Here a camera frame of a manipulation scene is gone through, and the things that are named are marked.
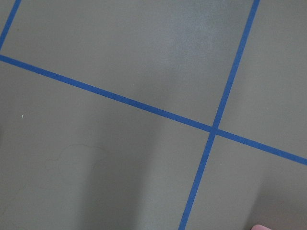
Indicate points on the pink plastic tray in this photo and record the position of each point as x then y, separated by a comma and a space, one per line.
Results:
260, 227

